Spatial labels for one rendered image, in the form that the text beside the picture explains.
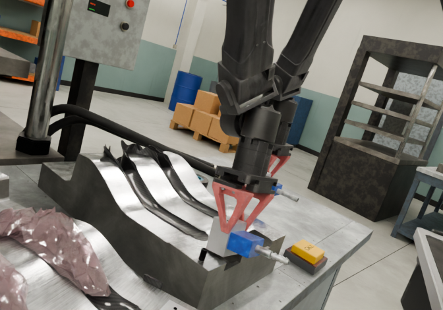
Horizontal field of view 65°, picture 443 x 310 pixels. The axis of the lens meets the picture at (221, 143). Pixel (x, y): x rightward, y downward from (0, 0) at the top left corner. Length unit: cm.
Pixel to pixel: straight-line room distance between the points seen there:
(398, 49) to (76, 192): 418
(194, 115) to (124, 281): 518
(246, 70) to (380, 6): 740
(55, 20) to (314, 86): 717
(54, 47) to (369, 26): 710
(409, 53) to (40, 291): 437
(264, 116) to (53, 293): 36
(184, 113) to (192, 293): 529
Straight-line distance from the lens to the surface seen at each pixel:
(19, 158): 112
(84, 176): 75
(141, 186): 74
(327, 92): 781
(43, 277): 48
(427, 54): 450
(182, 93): 777
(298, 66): 78
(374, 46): 470
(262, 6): 46
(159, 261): 61
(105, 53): 134
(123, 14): 136
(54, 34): 110
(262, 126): 55
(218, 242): 58
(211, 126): 542
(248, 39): 48
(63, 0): 110
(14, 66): 115
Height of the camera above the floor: 117
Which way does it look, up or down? 12 degrees down
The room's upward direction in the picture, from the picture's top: 17 degrees clockwise
